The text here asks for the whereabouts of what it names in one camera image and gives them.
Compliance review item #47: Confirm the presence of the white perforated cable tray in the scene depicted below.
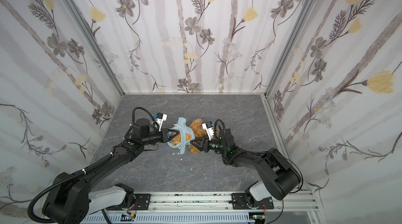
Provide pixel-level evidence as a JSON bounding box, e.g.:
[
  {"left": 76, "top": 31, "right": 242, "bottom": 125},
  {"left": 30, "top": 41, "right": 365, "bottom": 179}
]
[{"left": 80, "top": 212, "right": 255, "bottom": 224}]

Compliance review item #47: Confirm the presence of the aluminium corner post right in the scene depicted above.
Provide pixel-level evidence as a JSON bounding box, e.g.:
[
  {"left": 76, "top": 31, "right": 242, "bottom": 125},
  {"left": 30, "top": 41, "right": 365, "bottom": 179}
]
[{"left": 263, "top": 0, "right": 317, "bottom": 98}]

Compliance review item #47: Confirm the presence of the black corrugated cable conduit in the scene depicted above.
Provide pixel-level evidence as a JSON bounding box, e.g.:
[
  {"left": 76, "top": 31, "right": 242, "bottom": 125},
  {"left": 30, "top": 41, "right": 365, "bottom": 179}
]
[{"left": 27, "top": 168, "right": 87, "bottom": 224}]

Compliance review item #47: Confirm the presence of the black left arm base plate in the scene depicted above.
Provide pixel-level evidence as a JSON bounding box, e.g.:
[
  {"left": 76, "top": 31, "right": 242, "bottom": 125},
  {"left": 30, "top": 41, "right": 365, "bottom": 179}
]
[{"left": 106, "top": 193, "right": 151, "bottom": 211}]

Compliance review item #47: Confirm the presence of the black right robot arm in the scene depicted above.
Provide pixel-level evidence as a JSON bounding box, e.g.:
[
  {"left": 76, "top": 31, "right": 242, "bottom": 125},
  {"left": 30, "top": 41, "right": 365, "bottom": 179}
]
[{"left": 191, "top": 129, "right": 302, "bottom": 201}]

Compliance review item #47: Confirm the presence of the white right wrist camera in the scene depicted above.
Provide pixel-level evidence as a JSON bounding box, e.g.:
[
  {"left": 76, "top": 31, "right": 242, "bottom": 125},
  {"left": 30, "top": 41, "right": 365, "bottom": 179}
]
[{"left": 202, "top": 121, "right": 215, "bottom": 140}]

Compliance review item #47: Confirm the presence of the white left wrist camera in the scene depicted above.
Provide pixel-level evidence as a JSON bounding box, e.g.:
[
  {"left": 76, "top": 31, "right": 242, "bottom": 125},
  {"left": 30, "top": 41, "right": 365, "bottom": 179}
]
[{"left": 153, "top": 113, "right": 167, "bottom": 131}]

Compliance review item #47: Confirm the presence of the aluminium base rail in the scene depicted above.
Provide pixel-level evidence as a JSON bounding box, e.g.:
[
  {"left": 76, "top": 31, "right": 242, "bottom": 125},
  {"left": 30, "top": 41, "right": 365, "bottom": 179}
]
[{"left": 58, "top": 191, "right": 324, "bottom": 224}]

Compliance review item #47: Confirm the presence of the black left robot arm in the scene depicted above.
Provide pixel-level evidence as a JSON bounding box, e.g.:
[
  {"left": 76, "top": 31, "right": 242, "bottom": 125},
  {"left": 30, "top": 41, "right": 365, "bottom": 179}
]
[{"left": 41, "top": 118, "right": 180, "bottom": 224}]

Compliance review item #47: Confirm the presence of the aluminium corner post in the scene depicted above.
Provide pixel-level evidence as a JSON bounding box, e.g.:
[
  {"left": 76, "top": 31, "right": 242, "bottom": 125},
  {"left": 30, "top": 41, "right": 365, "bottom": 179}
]
[
  {"left": 62, "top": 0, "right": 125, "bottom": 96},
  {"left": 263, "top": 0, "right": 317, "bottom": 98}
]

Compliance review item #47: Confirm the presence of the aluminium corner post left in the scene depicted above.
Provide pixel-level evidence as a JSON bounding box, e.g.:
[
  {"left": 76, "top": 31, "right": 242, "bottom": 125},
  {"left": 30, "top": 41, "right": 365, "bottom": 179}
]
[{"left": 62, "top": 0, "right": 125, "bottom": 96}]

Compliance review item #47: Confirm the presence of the light blue teddy hoodie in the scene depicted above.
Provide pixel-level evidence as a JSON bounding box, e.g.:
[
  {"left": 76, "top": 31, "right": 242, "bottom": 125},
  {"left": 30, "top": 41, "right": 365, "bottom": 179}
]
[{"left": 167, "top": 117, "right": 197, "bottom": 156}]

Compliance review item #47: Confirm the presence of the brown teddy bear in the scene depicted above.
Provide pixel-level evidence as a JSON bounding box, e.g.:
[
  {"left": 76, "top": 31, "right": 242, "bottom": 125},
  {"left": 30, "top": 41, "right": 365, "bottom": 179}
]
[{"left": 169, "top": 118, "right": 217, "bottom": 154}]

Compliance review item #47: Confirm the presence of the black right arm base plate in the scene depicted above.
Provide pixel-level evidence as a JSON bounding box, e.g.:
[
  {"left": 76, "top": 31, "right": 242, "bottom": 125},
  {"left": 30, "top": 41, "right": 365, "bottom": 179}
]
[{"left": 229, "top": 193, "right": 274, "bottom": 210}]

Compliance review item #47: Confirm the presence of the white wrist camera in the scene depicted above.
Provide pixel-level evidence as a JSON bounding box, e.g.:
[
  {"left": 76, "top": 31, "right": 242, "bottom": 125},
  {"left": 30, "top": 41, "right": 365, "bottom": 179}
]
[
  {"left": 202, "top": 121, "right": 215, "bottom": 140},
  {"left": 153, "top": 113, "right": 167, "bottom": 131}
]

